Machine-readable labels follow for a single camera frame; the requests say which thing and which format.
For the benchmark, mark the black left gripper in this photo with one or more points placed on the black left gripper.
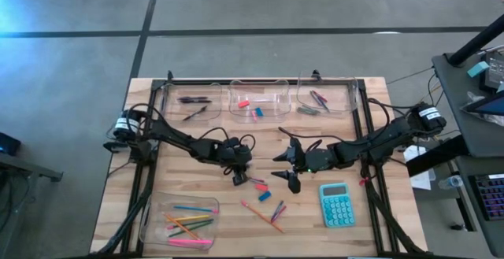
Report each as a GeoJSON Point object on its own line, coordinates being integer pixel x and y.
{"type": "Point", "coordinates": [232, 152]}

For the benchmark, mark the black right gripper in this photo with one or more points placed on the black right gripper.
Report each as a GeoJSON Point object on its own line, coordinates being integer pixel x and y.
{"type": "Point", "coordinates": [303, 160]}

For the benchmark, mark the red crayon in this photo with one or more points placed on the red crayon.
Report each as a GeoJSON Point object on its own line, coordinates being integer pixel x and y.
{"type": "Point", "coordinates": [254, 179]}
{"type": "Point", "coordinates": [320, 96]}
{"type": "Point", "coordinates": [280, 213]}

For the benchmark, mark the red eraser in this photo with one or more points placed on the red eraser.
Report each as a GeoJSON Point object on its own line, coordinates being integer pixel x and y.
{"type": "Point", "coordinates": [261, 187]}
{"type": "Point", "coordinates": [244, 104]}

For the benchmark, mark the blue eraser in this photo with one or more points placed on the blue eraser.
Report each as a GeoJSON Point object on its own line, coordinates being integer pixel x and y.
{"type": "Point", "coordinates": [259, 112]}
{"type": "Point", "coordinates": [264, 196]}

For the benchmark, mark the blue marker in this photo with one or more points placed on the blue marker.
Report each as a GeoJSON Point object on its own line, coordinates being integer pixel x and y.
{"type": "Point", "coordinates": [276, 210]}

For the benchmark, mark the pink eraser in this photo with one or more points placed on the pink eraser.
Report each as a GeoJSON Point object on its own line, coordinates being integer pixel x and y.
{"type": "Point", "coordinates": [254, 116]}

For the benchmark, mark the green crayon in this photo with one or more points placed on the green crayon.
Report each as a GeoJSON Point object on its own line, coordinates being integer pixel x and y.
{"type": "Point", "coordinates": [310, 112]}

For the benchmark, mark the blue pencil with pink eraser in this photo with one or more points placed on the blue pencil with pink eraser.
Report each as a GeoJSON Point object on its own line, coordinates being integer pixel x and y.
{"type": "Point", "coordinates": [195, 209]}

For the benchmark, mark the indigo crayon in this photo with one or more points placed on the indigo crayon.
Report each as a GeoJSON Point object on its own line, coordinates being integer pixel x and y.
{"type": "Point", "coordinates": [325, 106]}

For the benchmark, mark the yellow pencil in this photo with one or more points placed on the yellow pencil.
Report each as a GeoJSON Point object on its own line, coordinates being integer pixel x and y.
{"type": "Point", "coordinates": [189, 218]}

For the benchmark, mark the dark green pencil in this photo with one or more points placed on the dark green pencil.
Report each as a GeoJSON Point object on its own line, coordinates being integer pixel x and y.
{"type": "Point", "coordinates": [191, 229]}

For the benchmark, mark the black pen with silver clip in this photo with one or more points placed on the black pen with silver clip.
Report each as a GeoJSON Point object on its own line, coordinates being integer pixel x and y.
{"type": "Point", "coordinates": [197, 102]}

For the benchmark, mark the purple pen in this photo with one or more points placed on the purple pen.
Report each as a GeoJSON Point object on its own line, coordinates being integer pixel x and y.
{"type": "Point", "coordinates": [193, 98]}

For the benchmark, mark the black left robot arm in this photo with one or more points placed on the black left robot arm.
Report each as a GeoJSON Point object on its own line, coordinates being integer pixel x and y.
{"type": "Point", "coordinates": [173, 135]}

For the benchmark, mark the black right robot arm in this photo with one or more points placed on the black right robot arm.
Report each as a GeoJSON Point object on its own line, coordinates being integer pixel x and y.
{"type": "Point", "coordinates": [378, 143]}

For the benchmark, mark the teal calculator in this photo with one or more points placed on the teal calculator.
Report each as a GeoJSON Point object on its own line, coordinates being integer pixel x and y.
{"type": "Point", "coordinates": [336, 208]}

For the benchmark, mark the clear plastic bin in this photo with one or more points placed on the clear plastic bin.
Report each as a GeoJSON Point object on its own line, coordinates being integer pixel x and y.
{"type": "Point", "coordinates": [342, 93]}
{"type": "Point", "coordinates": [271, 101]}
{"type": "Point", "coordinates": [173, 111]}
{"type": "Point", "coordinates": [149, 212]}

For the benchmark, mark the white paper sheet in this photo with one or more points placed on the white paper sheet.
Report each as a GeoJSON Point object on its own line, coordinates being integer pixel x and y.
{"type": "Point", "coordinates": [421, 180]}

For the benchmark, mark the clear water bottle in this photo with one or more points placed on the clear water bottle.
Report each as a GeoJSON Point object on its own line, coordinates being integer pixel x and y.
{"type": "Point", "coordinates": [451, 182]}

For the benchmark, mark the grey side desk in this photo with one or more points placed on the grey side desk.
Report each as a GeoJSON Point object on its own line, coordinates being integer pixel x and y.
{"type": "Point", "coordinates": [453, 93]}

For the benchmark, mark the backlit keyboard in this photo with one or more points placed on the backlit keyboard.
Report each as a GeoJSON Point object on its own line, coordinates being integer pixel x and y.
{"type": "Point", "coordinates": [490, 196]}

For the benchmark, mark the dark lower desk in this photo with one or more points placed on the dark lower desk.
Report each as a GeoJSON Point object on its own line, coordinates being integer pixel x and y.
{"type": "Point", "coordinates": [484, 235]}

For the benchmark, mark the dark tablet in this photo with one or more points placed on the dark tablet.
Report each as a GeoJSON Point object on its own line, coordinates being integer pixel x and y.
{"type": "Point", "coordinates": [488, 107]}

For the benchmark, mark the teal small box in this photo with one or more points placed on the teal small box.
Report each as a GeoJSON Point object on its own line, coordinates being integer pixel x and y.
{"type": "Point", "coordinates": [478, 69]}

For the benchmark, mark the black side stand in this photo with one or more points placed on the black side stand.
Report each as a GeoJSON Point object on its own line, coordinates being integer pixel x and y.
{"type": "Point", "coordinates": [23, 172]}

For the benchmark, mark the black pole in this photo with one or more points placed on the black pole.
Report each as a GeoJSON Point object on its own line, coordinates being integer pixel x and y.
{"type": "Point", "coordinates": [476, 40]}

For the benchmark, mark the black electronic device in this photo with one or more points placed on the black electronic device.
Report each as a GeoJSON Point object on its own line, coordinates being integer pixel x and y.
{"type": "Point", "coordinates": [494, 72]}

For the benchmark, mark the blue-lit device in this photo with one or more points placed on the blue-lit device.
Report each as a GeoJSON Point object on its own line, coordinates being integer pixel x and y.
{"type": "Point", "coordinates": [8, 144]}

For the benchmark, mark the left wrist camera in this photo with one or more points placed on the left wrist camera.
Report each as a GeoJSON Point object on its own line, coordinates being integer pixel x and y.
{"type": "Point", "coordinates": [239, 180]}

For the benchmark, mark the black frame clamp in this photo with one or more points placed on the black frame clamp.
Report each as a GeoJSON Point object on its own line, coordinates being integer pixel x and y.
{"type": "Point", "coordinates": [315, 73]}
{"type": "Point", "coordinates": [170, 75]}

